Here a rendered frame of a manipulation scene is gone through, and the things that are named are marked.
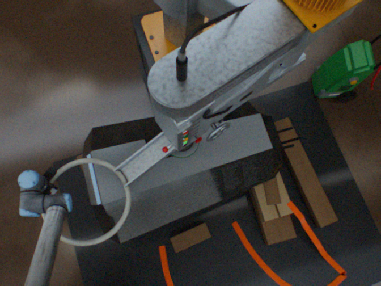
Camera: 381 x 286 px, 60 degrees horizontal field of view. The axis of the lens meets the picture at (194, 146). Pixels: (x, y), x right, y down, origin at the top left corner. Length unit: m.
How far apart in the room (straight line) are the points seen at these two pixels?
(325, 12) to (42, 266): 1.48
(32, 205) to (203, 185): 0.97
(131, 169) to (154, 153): 0.17
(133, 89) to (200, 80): 1.91
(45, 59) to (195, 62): 2.34
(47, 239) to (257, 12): 1.26
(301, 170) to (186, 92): 1.88
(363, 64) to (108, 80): 2.14
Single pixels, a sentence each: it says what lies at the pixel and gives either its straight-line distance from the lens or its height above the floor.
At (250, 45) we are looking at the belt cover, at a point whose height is 1.69.
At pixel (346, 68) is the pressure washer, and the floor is 0.48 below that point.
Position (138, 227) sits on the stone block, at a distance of 2.19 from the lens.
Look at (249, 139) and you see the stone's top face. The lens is 2.12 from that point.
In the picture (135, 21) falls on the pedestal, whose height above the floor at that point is 0.74.
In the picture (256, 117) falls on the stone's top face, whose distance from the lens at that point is 2.17.
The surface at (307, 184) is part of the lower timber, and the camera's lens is 2.94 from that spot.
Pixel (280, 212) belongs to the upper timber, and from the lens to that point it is 2.72.
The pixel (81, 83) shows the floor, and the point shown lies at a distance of 3.25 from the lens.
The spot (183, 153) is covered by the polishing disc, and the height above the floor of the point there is 0.85.
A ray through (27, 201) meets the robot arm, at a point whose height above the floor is 1.22.
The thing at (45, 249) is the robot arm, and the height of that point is 1.39.
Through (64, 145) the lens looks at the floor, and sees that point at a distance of 3.08.
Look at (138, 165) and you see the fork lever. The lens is 1.95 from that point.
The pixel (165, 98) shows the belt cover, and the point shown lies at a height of 1.69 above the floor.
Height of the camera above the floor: 2.82
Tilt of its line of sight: 75 degrees down
